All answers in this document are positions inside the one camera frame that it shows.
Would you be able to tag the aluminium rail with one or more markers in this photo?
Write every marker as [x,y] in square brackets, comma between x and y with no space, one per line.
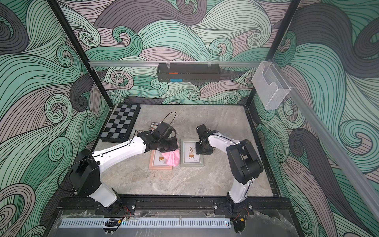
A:
[135,63]
[302,96]

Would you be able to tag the aluminium right side rail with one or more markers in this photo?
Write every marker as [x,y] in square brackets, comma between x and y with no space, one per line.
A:
[302,96]

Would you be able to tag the green picture frame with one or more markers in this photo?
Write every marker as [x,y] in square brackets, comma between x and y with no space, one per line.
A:
[188,155]

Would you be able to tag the aluminium back rail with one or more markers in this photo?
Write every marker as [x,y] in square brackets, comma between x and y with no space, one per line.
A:
[135,63]

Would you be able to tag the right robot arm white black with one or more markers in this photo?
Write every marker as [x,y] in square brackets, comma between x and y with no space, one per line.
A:
[244,161]

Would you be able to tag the black grey chessboard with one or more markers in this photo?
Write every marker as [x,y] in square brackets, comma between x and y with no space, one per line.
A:
[119,127]

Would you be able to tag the white slotted cable duct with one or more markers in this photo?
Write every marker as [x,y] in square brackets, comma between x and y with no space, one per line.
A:
[214,223]

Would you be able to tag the pink cloth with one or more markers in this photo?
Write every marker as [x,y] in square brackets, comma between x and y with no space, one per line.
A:
[172,158]

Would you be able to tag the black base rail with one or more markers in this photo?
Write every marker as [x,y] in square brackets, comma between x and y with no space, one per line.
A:
[219,205]

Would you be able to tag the pink picture frame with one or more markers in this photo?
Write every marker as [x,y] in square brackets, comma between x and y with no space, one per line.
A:
[158,162]

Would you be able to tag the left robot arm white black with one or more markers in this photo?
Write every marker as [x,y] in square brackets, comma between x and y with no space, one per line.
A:
[85,173]

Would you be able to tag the black wall shelf tray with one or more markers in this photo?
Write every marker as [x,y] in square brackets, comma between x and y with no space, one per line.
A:
[197,73]

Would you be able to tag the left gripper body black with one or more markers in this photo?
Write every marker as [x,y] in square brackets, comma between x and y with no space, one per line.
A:
[168,145]

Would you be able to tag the playing card box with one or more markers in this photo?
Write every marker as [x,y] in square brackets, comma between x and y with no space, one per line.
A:
[153,126]

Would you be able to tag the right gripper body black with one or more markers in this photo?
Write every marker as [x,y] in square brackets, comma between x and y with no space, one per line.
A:
[204,149]

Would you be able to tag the clear acrylic wall holder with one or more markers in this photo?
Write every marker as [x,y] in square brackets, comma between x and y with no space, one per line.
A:
[270,84]

